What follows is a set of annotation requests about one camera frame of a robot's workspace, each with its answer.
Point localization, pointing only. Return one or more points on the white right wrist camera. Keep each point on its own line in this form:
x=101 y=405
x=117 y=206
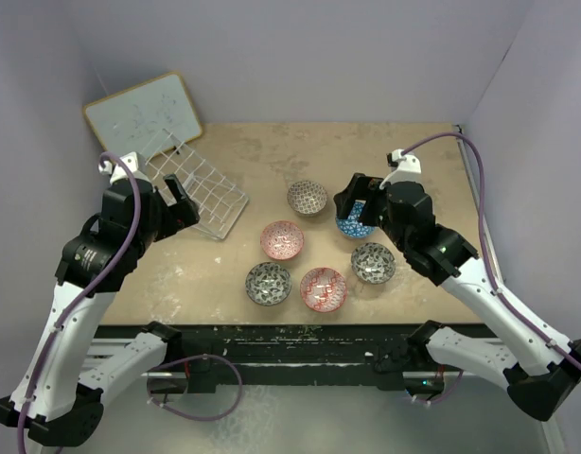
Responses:
x=403 y=168

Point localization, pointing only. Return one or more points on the red geometric pattern bowl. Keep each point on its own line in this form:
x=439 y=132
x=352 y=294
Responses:
x=323 y=290

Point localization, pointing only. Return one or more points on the black aluminium base frame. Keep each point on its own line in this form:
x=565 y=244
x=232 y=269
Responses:
x=345 y=355

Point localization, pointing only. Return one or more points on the pink floral pattern bowl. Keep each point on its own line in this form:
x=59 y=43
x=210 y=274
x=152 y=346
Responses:
x=282 y=240

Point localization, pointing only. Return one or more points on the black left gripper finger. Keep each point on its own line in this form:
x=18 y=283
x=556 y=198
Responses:
x=174 y=187
x=186 y=204

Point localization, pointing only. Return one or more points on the brown floral pattern bowl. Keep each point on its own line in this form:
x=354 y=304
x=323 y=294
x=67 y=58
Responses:
x=307 y=198

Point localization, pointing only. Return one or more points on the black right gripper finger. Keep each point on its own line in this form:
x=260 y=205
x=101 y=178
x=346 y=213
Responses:
x=371 y=207
x=357 y=190

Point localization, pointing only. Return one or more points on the blue triangle pattern bowl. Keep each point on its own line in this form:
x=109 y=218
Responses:
x=351 y=226

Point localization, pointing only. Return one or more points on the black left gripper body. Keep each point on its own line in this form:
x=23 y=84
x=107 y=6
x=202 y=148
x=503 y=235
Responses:
x=166 y=219

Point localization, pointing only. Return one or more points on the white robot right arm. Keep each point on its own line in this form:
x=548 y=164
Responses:
x=537 y=366

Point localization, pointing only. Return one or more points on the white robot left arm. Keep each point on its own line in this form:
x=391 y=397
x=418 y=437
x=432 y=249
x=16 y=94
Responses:
x=57 y=404

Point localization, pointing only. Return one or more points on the yellow framed whiteboard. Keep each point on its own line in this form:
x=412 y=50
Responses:
x=126 y=121

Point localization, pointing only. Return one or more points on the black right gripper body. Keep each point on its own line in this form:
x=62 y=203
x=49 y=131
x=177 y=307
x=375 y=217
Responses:
x=394 y=233

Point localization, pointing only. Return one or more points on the black leaf pattern bowl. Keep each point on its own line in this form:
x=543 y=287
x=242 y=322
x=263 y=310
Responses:
x=268 y=284

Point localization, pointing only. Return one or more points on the white wire dish rack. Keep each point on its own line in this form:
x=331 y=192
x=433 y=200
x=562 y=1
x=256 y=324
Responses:
x=220 y=201

